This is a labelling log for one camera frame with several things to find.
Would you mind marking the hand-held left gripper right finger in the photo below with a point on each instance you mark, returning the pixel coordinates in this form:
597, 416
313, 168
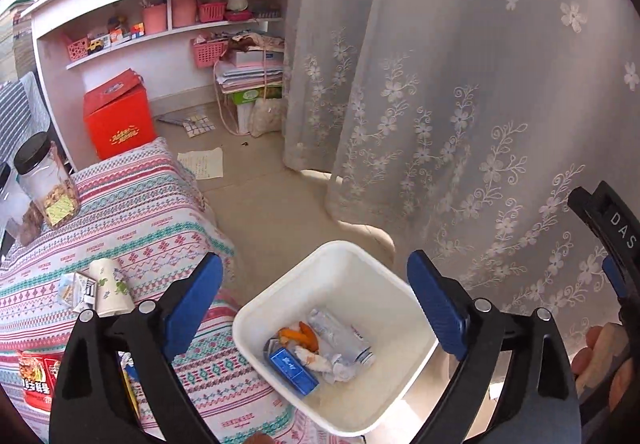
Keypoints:
435, 304

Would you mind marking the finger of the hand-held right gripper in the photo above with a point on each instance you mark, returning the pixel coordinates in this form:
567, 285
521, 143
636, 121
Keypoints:
614, 274

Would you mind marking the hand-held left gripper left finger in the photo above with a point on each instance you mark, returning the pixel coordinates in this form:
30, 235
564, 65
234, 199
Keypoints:
200, 294

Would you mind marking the white plastic waste bin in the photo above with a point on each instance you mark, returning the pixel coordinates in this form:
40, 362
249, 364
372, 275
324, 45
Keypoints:
380, 289

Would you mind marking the orange peel piece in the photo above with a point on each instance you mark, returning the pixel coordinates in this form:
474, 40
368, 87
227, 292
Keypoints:
309, 336
289, 334

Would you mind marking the crushed clear plastic bottle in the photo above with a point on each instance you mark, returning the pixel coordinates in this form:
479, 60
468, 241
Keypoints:
340, 334

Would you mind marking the blue carton box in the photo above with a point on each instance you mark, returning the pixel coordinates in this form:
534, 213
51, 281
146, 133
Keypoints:
292, 371

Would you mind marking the white wrapper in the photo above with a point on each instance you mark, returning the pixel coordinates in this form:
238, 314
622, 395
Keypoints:
310, 358

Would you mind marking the person's right hand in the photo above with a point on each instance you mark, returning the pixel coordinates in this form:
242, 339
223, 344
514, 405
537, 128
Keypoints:
595, 349

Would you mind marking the person's left hand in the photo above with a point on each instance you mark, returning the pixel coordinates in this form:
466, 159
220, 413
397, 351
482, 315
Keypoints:
260, 439

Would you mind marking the patterned tablecloth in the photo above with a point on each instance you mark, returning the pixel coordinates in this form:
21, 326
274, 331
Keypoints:
150, 224

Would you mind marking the white paper cup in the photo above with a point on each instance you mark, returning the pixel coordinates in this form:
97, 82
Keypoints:
112, 286

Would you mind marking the silver blue wrapper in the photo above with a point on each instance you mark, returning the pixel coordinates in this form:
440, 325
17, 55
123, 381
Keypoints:
128, 363

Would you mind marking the white cigarette pack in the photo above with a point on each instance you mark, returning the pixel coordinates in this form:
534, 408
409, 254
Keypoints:
85, 291

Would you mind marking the yellow packet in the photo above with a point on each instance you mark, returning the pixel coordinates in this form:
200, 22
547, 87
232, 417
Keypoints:
131, 394

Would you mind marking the sheet of paper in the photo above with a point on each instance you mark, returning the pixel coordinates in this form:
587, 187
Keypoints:
202, 164

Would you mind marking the checked cloth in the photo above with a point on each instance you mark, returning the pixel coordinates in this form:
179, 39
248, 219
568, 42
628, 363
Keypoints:
199, 126

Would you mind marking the red instant noodle cup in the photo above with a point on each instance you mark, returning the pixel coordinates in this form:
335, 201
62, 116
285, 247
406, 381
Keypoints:
37, 379

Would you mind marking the clear jar with crackers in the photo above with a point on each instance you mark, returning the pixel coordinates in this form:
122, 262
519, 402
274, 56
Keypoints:
47, 184

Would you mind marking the clear jar with brown snacks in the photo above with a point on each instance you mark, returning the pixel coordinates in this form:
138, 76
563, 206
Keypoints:
22, 224

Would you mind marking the red cardboard box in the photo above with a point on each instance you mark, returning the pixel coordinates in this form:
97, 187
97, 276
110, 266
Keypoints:
120, 119

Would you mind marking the embroidered grey curtain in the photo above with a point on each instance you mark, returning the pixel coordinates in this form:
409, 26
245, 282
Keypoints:
450, 99

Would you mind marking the pile of papers and bags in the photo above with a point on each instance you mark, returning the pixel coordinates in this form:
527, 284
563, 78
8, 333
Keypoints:
252, 79

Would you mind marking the large pink basket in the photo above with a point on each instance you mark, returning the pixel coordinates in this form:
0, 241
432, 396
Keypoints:
207, 53

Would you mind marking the striped quilted sofa cover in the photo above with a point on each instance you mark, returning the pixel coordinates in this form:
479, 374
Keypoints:
17, 119

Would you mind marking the pink lattice crate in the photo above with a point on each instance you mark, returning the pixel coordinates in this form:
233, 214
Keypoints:
76, 49

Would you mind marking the pink bucket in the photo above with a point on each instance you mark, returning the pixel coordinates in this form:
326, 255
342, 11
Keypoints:
154, 19

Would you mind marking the small pink basket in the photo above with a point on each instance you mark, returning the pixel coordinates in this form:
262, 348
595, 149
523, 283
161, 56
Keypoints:
212, 12

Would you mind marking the pink storage bin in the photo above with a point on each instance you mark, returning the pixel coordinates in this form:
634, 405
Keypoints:
185, 9

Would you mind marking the stack of magazines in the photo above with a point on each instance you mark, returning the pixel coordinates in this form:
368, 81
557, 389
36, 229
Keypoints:
15, 39

